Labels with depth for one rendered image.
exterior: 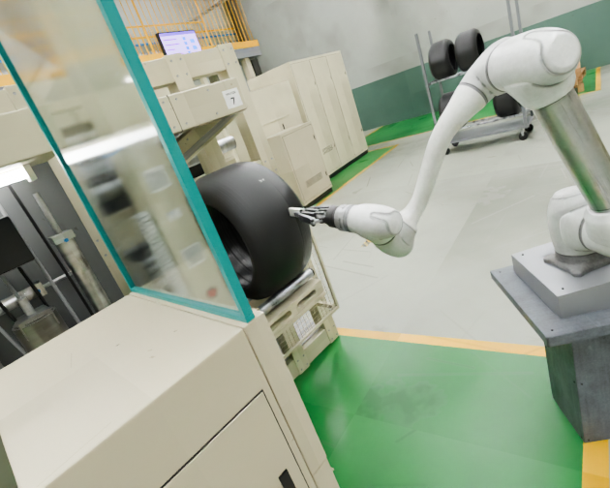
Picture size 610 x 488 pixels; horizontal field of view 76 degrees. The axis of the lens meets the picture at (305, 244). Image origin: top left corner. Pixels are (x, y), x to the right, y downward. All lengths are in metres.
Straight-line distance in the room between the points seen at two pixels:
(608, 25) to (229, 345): 11.92
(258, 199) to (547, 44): 0.93
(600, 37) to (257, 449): 11.95
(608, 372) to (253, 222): 1.41
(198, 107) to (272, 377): 1.34
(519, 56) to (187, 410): 1.05
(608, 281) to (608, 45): 10.86
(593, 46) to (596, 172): 10.97
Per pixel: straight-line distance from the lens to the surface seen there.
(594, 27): 12.23
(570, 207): 1.55
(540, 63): 1.13
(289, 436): 0.83
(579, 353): 1.77
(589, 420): 2.00
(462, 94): 1.29
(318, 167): 6.69
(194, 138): 1.96
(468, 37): 6.76
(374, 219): 1.16
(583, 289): 1.56
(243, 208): 1.40
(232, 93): 1.96
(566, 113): 1.24
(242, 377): 0.72
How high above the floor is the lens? 1.58
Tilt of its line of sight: 19 degrees down
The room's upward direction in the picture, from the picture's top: 20 degrees counter-clockwise
